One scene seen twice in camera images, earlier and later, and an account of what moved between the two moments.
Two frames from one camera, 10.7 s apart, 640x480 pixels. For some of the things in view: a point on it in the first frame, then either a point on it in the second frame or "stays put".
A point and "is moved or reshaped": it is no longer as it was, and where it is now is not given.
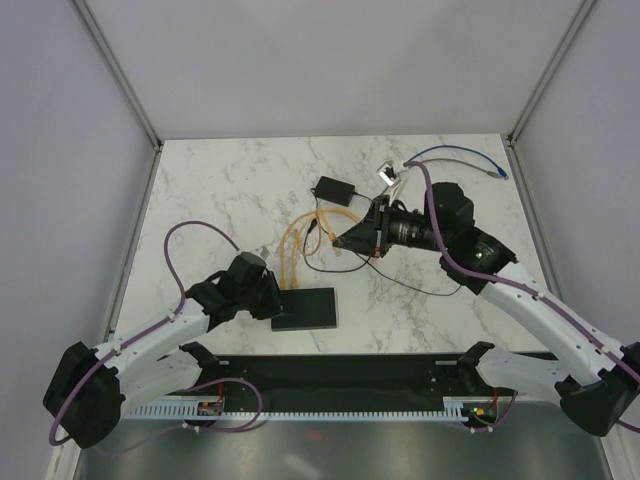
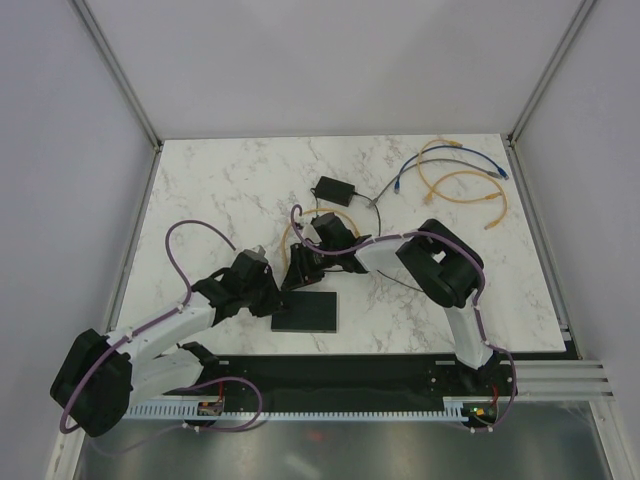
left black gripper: (274, 303) stays put
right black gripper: (371, 236) to (299, 271)
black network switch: (306, 309) stays put
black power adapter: (335, 191) stays put
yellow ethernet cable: (330, 234) is moved or reshaped
